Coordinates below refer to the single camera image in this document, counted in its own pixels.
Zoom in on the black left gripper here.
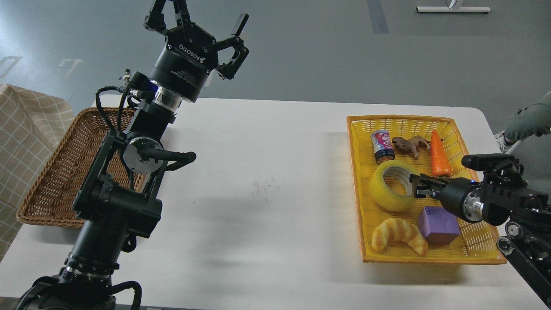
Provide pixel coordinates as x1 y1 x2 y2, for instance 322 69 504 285
144 0 250 104

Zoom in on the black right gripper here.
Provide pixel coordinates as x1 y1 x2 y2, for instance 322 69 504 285
409 174 484 223

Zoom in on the yellow tape roll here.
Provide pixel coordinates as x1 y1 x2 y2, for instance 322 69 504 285
368 160 419 213

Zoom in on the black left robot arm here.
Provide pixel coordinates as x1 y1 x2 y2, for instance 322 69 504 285
13 0 249 310

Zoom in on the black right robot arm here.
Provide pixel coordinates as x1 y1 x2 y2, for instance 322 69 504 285
409 154 551 307

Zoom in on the orange toy carrot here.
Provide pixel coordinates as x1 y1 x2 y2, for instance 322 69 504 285
430 130 452 177

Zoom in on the brown toy animal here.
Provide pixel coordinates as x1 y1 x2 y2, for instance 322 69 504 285
391 135 431 160

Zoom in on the purple foam block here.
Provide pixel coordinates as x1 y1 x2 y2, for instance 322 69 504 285
418 206 461 245

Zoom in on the small soda can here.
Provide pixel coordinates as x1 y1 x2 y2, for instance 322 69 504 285
371 130 395 164

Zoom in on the yellow plastic basket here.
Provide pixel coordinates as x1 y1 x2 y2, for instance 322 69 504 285
347 115 507 265

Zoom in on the toy croissant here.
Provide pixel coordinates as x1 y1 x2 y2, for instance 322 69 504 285
371 218 429 256

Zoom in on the white floor fixture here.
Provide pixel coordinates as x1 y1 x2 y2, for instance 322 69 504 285
416 0 492 14

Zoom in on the brown wicker basket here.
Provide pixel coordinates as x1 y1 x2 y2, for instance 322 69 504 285
17 107 147 228

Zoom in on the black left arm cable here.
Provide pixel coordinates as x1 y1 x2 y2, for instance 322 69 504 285
96 86 138 134

